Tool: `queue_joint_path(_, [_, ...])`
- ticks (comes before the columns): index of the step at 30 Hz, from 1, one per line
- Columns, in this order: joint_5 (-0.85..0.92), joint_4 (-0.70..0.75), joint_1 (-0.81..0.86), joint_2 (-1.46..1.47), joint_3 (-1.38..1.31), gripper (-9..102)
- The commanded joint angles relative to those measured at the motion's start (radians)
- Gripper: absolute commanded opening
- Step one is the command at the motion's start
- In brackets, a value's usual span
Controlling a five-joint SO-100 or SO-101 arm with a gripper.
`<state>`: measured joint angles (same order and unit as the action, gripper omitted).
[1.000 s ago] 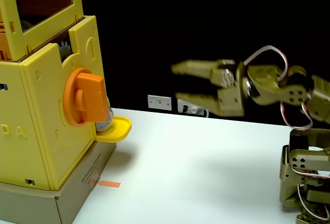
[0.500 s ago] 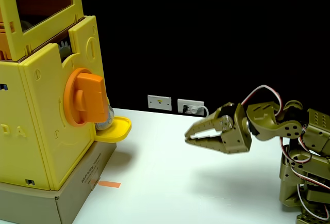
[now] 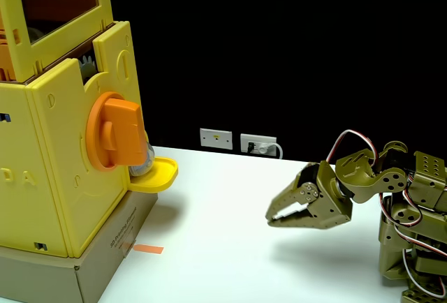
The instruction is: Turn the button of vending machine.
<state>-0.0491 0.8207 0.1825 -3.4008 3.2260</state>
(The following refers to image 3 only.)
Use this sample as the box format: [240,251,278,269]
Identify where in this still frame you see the brown cardboard box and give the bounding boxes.
[0,190,159,303]

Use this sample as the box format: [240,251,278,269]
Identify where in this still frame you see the yellow capsule vending machine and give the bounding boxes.
[0,0,151,259]

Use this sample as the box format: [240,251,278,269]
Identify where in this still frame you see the orange tape strip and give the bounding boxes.
[133,244,164,255]

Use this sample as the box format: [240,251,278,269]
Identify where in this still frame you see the red white black wrist cable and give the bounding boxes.
[326,128,380,175]

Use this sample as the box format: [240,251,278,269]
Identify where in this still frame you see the clear tape piece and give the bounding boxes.
[120,238,136,258]

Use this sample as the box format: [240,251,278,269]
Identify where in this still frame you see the clear capsule ball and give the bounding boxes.
[129,140,156,178]
[27,27,45,44]

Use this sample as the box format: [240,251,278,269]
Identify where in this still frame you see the white wall outlet plate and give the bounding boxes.
[240,133,278,157]

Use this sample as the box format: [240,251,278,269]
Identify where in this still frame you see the grey plastic gear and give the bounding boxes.
[78,54,97,81]

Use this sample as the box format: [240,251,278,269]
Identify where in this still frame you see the orange vending machine knob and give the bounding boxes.
[85,91,147,172]

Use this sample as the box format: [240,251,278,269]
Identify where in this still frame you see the white plug with cable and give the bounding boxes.
[257,141,284,160]

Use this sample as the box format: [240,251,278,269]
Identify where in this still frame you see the white wall socket plate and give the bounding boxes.
[199,128,233,151]

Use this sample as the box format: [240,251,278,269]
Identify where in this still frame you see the yellow dispensing tray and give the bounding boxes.
[128,156,179,193]

